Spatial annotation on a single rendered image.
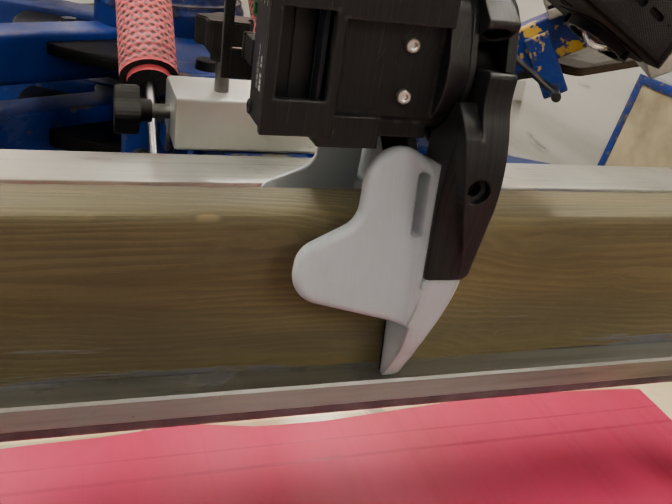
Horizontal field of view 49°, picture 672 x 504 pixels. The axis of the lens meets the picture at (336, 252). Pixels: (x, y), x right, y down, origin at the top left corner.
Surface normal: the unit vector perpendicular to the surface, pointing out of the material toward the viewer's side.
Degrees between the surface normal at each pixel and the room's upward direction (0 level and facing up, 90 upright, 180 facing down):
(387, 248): 83
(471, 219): 103
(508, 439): 0
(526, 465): 0
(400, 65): 90
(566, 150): 90
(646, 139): 80
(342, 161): 96
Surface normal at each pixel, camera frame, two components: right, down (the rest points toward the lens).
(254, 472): 0.14, -0.89
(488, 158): 0.32, 0.30
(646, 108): -0.90, -0.14
